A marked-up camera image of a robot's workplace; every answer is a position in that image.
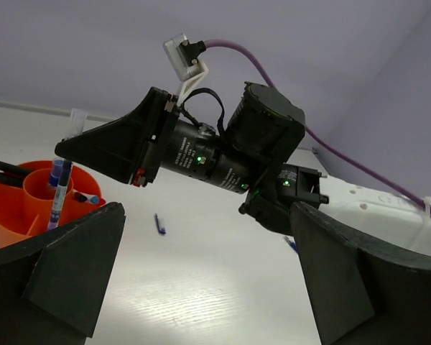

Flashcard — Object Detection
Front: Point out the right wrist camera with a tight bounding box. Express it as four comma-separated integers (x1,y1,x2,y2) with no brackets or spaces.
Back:
163,33,208,106

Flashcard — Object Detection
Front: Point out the orange highlighter black body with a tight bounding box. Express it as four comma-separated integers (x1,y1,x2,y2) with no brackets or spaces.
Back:
0,161,33,178

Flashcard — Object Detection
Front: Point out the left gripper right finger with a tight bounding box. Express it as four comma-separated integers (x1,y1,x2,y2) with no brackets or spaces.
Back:
290,203,431,344

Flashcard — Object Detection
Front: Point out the blue gel pen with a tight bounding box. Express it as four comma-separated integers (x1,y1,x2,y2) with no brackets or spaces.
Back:
284,236,298,253

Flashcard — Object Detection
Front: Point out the blue pen cap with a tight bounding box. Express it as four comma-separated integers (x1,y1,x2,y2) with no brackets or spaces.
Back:
154,213,167,236

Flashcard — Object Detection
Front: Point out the purple pen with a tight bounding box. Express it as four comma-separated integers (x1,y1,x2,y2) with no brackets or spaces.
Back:
47,160,73,231

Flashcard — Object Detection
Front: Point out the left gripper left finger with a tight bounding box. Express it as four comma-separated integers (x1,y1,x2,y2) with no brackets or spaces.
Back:
0,202,126,344

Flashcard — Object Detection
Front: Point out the clear pen cap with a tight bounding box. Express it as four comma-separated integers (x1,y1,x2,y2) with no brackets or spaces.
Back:
65,109,88,139

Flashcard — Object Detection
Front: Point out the orange round container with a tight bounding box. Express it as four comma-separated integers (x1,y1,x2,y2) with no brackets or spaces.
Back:
0,160,102,248

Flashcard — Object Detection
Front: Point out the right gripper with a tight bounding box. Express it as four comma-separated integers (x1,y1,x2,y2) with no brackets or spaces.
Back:
55,87,259,194

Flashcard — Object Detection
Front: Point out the pink highlighter black body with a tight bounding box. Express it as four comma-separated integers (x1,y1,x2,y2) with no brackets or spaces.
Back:
0,172,24,188

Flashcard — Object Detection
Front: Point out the black capped white marker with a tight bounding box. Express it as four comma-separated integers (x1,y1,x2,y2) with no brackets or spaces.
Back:
73,192,88,203

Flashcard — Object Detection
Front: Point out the blue capped white marker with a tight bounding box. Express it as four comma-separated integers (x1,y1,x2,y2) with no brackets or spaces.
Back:
87,195,101,205

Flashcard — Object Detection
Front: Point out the blue item in container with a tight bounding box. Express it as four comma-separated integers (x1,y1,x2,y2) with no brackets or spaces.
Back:
48,157,64,190

